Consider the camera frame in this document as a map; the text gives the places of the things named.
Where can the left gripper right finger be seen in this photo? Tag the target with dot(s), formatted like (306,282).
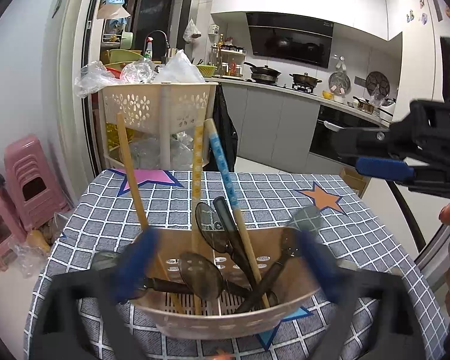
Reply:
(395,332)

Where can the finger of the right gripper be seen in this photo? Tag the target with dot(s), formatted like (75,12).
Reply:
(390,170)
(363,144)

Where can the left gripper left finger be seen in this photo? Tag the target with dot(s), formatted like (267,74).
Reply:
(59,332)

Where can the plain bamboo chopstick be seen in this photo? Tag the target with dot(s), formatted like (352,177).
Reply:
(143,253)

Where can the blue patterned bamboo chopstick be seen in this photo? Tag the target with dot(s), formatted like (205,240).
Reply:
(231,194)

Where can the yellow patterned bamboo chopstick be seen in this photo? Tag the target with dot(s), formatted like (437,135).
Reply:
(196,183)

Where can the black handled slotted spoon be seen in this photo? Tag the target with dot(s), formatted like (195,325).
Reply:
(219,230)

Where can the cardboard box on floor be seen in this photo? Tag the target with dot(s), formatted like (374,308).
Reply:
(358,183)

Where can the black pot on stove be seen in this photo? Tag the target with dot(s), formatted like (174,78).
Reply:
(305,80)

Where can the short pink plastic stool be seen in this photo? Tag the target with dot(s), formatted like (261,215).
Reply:
(11,230)

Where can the black wok on stove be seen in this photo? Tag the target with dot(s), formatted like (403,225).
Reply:
(263,74)

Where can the grey checked tablecloth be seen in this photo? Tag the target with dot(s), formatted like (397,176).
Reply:
(105,220)

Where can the tall pink plastic stool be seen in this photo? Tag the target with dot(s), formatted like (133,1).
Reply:
(31,183)

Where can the black range hood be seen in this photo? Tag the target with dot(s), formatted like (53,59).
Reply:
(297,38)

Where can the clear plastic bags on rack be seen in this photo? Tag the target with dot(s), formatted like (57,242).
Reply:
(95,76)

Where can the beige perforated plastic basket rack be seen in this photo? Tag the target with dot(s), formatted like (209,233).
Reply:
(160,109)

